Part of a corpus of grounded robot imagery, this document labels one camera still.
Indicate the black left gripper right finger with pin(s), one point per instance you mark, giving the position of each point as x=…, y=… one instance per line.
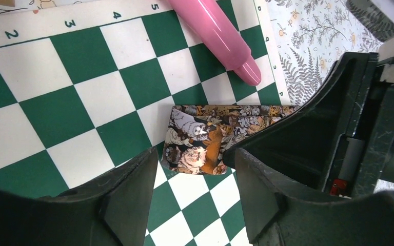
x=278, y=210

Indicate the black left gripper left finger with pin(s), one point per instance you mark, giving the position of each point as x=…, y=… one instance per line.
x=111, y=209

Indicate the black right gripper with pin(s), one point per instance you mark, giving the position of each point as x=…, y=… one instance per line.
x=342, y=139

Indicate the brown floral patterned tie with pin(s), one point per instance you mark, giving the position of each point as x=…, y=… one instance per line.
x=198, y=135

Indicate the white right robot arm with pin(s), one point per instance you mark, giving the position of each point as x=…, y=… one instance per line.
x=378, y=18

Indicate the green white chessboard mat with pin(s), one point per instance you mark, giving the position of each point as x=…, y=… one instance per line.
x=87, y=85

